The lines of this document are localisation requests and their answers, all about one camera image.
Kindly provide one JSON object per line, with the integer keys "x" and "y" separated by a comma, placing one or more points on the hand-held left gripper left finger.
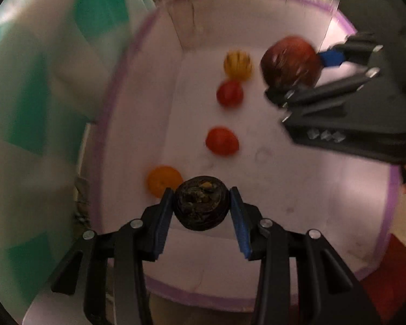
{"x": 162, "y": 226}

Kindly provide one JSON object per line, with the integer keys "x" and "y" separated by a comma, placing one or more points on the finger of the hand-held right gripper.
{"x": 311, "y": 95}
{"x": 331, "y": 58}

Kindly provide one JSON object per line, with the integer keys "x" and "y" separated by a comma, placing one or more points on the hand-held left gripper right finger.
{"x": 241, "y": 226}

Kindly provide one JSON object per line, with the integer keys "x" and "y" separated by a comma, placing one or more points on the wrinkled dark red apple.
{"x": 289, "y": 61}

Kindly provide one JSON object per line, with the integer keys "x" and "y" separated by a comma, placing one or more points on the dark brown wrinkled fruit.
{"x": 201, "y": 203}

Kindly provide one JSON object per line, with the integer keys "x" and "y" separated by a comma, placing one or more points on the medium orange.
{"x": 160, "y": 181}

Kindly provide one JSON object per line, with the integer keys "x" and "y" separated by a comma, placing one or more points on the white cardboard box purple rim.
{"x": 291, "y": 193}

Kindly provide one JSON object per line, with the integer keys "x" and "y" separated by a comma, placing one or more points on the heavily striped pepino melon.
{"x": 237, "y": 65}

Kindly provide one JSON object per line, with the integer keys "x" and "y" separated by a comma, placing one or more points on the large red tomato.
{"x": 229, "y": 93}

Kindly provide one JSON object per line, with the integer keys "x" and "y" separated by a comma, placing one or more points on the medium red tomato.
{"x": 221, "y": 140}

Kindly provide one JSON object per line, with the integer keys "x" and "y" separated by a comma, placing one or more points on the teal white checkered tablecloth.
{"x": 30, "y": 108}

